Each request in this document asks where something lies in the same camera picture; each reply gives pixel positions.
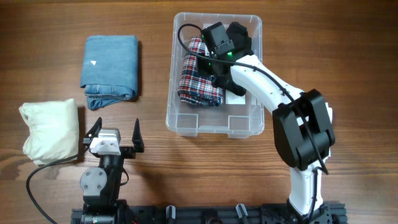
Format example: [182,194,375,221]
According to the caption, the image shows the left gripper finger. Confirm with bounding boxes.
[132,118,144,153]
[85,117,102,138]

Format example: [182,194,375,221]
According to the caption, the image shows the red plaid shirt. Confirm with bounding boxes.
[177,53,224,106]

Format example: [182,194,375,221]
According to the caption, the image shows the black garment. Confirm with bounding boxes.
[213,22,253,96]

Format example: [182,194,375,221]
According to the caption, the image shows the white printed t-shirt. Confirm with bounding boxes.
[323,103,333,162]

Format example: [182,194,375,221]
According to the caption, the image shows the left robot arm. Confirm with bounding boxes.
[72,118,144,224]

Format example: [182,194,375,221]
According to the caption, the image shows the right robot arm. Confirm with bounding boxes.
[200,22,335,223]

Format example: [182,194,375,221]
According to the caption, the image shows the clear plastic storage container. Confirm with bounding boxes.
[166,12,265,139]

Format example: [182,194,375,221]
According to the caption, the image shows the folded cream white cloth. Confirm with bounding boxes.
[19,98,79,166]

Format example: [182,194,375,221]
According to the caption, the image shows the folded blue denim jeans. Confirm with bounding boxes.
[80,35,139,110]

